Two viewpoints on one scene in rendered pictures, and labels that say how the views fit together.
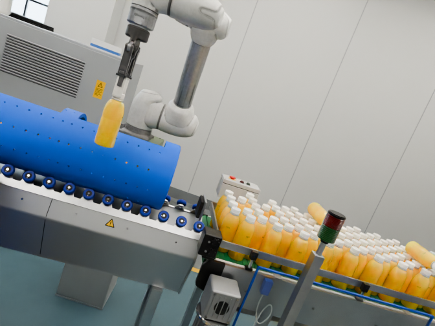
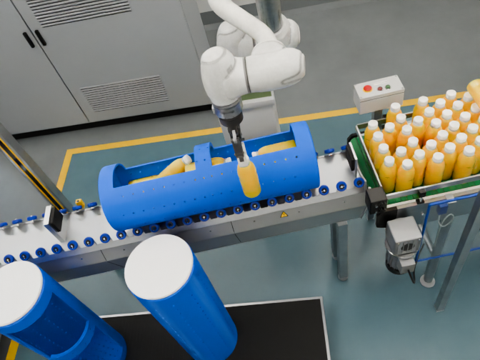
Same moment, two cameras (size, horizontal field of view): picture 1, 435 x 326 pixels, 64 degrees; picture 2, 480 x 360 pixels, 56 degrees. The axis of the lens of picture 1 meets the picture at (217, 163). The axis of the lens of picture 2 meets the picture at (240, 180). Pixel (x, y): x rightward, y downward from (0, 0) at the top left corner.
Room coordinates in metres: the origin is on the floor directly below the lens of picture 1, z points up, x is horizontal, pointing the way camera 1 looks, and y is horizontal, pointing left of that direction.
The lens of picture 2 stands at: (0.18, 0.13, 2.54)
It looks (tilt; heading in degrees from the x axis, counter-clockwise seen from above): 51 degrees down; 17
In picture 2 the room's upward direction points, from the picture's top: 18 degrees counter-clockwise
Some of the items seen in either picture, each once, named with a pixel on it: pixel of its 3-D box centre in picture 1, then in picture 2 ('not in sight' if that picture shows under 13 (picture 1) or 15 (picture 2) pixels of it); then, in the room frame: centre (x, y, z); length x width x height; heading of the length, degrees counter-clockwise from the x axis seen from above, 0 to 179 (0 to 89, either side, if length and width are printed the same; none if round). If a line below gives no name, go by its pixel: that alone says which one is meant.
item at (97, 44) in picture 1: (106, 47); not in sight; (3.06, 1.25, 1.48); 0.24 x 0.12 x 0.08; 102
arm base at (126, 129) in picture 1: (134, 129); not in sight; (2.00, 0.53, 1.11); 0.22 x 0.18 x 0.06; 93
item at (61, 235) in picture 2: not in sight; (57, 223); (1.19, 1.31, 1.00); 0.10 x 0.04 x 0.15; 10
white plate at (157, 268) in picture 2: not in sight; (158, 265); (0.95, 0.78, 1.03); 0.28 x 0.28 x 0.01
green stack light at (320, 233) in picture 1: (328, 232); not in sight; (1.15, -0.44, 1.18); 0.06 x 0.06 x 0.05
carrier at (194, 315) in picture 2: not in sight; (189, 308); (0.95, 0.78, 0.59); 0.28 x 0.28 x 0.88
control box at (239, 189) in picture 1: (237, 190); (378, 94); (1.76, -0.15, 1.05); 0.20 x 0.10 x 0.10; 100
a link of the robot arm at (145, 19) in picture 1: (142, 19); (227, 103); (1.17, 0.39, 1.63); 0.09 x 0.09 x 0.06
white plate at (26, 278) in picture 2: not in sight; (9, 292); (0.86, 1.40, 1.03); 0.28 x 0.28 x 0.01
